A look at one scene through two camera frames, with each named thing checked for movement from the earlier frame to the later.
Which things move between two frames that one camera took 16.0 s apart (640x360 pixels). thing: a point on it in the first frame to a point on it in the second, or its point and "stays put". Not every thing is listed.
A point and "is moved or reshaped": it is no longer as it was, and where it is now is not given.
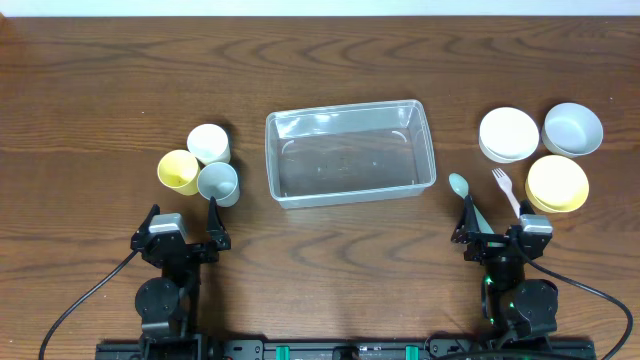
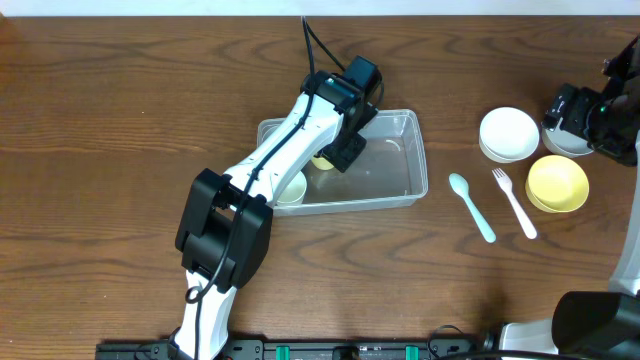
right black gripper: (496, 239) to (558, 115)
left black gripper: (185, 251) to (345, 151)
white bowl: (508, 135) stays put
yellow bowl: (557, 184) stays put
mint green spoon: (460, 185) stays put
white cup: (209, 144) to (295, 190)
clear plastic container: (349, 152) is moved or reshaped
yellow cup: (179, 170) to (322, 163)
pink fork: (506, 184) stays put
